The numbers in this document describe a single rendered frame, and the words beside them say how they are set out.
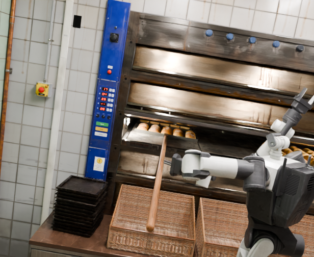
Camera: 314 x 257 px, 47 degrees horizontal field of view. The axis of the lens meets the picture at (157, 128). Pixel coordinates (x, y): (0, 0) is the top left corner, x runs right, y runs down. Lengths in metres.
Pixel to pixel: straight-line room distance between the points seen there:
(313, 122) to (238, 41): 0.80
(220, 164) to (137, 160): 1.21
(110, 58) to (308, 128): 1.51
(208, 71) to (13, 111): 1.45
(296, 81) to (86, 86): 1.51
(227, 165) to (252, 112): 1.14
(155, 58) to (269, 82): 0.83
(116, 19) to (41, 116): 0.90
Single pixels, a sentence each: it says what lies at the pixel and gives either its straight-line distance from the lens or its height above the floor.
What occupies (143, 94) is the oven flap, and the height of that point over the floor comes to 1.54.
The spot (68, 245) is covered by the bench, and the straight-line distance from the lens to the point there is 2.41.
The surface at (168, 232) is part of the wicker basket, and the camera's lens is 2.72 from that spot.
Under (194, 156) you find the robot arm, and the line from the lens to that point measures 1.61.
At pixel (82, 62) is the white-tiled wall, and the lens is 2.67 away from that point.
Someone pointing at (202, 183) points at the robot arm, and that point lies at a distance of 1.85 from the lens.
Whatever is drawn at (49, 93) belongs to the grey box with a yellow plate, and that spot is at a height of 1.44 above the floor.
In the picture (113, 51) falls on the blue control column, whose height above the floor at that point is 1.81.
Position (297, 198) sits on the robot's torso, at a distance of 1.75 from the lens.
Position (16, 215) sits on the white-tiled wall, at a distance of 3.06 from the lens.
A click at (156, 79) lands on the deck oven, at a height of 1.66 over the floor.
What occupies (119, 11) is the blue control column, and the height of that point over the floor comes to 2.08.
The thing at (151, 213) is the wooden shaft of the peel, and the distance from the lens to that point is 1.41.
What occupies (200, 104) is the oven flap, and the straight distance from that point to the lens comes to 2.63.
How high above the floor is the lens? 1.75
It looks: 10 degrees down
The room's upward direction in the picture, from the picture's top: 9 degrees clockwise
